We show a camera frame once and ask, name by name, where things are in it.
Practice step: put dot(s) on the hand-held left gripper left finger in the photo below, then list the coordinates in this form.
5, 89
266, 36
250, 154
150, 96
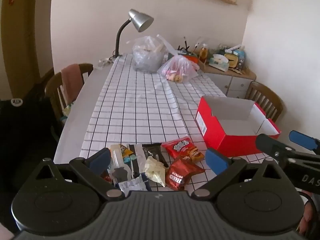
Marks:
100, 158

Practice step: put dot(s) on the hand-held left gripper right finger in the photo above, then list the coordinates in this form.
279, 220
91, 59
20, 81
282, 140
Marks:
216, 161

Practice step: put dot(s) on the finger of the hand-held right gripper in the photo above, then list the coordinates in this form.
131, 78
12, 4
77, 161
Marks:
270, 145
303, 140

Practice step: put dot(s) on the clear plastic packet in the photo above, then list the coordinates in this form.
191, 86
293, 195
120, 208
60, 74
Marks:
118, 161

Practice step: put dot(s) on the white cardboard box red trim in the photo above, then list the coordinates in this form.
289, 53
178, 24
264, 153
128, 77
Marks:
232, 142

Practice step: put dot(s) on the yellow snack packet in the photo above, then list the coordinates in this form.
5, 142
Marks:
125, 150

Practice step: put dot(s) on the black white striped packet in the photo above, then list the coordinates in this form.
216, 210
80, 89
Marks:
137, 160

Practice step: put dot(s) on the dark red snack packet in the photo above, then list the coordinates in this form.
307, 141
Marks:
180, 175

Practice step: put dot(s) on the red chips packet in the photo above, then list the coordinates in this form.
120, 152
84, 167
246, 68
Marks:
180, 146

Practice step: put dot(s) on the white blue snack packet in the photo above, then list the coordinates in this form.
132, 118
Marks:
132, 185

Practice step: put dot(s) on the black snack packet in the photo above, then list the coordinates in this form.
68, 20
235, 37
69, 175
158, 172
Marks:
155, 151

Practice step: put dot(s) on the cream snack packet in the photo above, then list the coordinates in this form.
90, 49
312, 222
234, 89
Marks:
155, 168

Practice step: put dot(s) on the person's right hand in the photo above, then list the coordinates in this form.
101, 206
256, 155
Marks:
312, 217

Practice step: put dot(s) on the wooden chair dark seat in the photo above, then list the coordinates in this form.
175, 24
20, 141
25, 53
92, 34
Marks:
262, 95

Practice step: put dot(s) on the patterned seat cushion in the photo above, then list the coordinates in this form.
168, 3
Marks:
68, 111

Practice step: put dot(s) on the checked tablecloth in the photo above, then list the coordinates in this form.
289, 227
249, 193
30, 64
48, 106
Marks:
140, 110

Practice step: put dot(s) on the white wooden cabinet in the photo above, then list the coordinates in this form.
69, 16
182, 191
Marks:
235, 82

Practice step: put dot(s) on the pink cloth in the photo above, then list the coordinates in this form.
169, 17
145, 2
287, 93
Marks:
71, 82

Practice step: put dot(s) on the light blue packet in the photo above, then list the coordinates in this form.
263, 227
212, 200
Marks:
241, 58

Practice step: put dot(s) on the yellow tissue holder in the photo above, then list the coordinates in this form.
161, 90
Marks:
231, 60

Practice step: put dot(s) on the crumpled clear wrapper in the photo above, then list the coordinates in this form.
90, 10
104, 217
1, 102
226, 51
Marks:
103, 62

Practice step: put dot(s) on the green white tissue box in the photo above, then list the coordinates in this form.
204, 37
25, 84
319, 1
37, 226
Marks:
218, 62

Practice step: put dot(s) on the pink plastic bag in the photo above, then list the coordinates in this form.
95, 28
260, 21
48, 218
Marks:
177, 68

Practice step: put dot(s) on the white plastic stick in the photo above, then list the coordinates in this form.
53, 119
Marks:
235, 48

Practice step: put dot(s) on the orange green desk organizer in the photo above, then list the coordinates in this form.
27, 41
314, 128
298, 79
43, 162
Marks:
190, 57

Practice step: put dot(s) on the bottle with orange contents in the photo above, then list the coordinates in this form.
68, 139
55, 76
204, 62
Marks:
203, 53

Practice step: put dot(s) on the clear plastic bag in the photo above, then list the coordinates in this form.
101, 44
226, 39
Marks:
147, 55

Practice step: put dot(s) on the paintbrush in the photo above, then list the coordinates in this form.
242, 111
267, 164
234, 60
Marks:
185, 42
195, 47

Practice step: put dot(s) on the brown wooden door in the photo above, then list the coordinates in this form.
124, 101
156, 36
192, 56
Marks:
20, 42

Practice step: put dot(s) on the silver desk lamp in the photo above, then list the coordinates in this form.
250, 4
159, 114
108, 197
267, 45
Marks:
140, 20

